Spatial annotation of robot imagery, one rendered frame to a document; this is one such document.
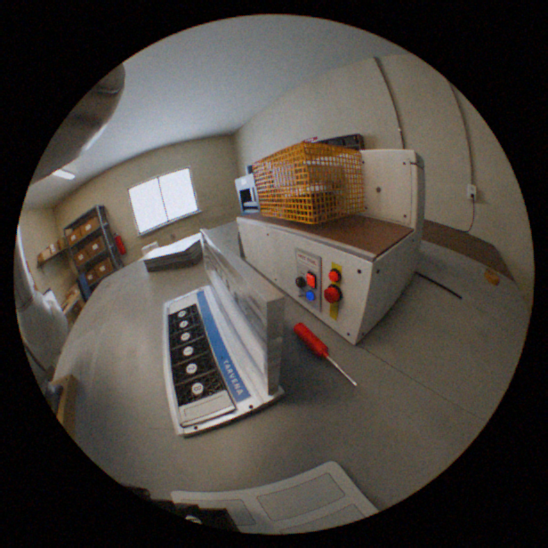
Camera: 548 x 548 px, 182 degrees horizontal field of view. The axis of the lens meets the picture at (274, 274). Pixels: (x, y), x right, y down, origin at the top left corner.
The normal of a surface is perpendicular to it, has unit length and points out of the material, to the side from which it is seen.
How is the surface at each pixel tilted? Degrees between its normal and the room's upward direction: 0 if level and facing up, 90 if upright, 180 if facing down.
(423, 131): 90
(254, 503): 0
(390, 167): 90
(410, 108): 90
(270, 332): 90
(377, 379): 0
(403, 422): 0
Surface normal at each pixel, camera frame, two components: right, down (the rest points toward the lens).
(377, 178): -0.85, 0.37
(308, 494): -0.15, -0.86
